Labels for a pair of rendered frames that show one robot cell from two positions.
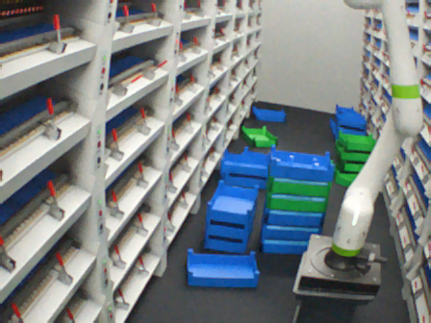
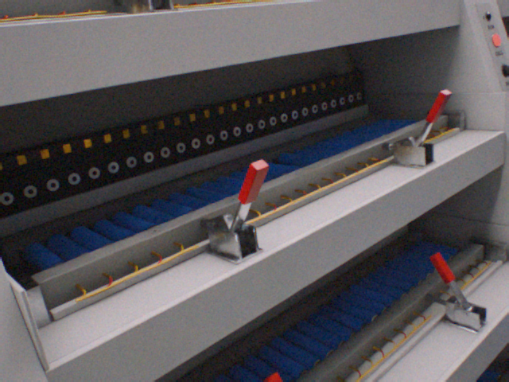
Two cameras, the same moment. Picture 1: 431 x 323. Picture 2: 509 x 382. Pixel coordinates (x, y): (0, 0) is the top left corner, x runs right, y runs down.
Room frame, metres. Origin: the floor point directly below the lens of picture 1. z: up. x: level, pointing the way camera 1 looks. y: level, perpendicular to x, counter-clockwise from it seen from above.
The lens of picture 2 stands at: (1.13, 0.01, 0.96)
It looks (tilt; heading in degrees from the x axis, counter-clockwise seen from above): 3 degrees down; 43
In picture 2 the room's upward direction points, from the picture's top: 19 degrees counter-clockwise
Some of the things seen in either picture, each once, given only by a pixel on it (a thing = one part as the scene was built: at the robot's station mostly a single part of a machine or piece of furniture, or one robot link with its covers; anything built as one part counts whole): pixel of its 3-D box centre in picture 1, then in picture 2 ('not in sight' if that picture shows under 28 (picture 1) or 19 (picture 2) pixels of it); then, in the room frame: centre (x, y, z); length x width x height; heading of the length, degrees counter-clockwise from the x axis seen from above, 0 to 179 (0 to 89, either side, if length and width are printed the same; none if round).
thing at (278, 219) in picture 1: (294, 210); not in sight; (2.22, -0.40, 0.20); 0.30 x 0.20 x 0.08; 87
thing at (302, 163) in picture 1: (302, 162); not in sight; (2.22, -0.40, 0.44); 0.30 x 0.20 x 0.08; 87
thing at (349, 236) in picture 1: (353, 223); not in sight; (1.48, -0.50, 0.50); 0.16 x 0.13 x 0.19; 161
